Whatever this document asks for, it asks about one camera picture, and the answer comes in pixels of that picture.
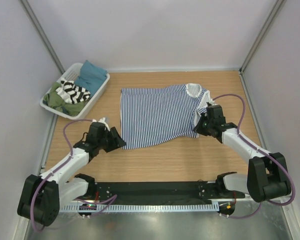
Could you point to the white plastic laundry basket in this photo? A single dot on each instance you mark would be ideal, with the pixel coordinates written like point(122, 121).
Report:
point(71, 74)

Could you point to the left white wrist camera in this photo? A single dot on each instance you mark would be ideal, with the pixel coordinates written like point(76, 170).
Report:
point(103, 120)

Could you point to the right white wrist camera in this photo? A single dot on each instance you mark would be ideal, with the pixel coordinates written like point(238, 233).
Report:
point(210, 103)

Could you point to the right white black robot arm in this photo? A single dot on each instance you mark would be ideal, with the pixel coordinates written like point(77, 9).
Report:
point(267, 177)

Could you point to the black white striped garment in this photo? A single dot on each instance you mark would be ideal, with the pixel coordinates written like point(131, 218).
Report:
point(71, 93)

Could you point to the white slotted cable duct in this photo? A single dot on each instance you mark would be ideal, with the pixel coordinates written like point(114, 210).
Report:
point(76, 207)

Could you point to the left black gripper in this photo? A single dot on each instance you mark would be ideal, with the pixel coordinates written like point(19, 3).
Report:
point(116, 141)

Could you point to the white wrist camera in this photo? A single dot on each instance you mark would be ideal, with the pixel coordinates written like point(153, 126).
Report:
point(210, 103)
point(103, 120)

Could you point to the teal folded cloth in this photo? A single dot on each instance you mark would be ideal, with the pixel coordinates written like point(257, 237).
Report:
point(91, 77)

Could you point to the olive green garment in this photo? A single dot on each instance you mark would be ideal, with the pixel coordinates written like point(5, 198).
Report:
point(54, 101)

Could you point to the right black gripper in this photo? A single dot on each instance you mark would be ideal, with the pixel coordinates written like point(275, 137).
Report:
point(198, 129)

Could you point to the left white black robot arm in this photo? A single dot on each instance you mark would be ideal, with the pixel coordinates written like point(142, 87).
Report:
point(44, 195)

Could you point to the blue white striped tank top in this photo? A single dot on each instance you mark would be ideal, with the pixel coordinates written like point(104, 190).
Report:
point(153, 116)

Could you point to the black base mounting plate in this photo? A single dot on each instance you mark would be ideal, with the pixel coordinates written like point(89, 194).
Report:
point(164, 193)

